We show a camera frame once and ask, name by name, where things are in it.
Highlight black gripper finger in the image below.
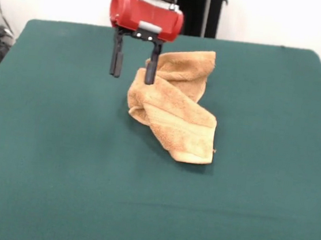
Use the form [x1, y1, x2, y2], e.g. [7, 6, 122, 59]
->
[107, 26, 128, 79]
[143, 39, 164, 86]

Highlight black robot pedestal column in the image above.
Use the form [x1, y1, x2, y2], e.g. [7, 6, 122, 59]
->
[172, 0, 230, 41]

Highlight tan terry towel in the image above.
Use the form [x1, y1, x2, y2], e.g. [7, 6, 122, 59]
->
[120, 42, 226, 166]

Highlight dark green table cloth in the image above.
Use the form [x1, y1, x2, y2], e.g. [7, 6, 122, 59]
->
[0, 14, 321, 240]

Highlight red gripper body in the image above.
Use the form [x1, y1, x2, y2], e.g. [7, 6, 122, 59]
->
[106, 0, 187, 45]

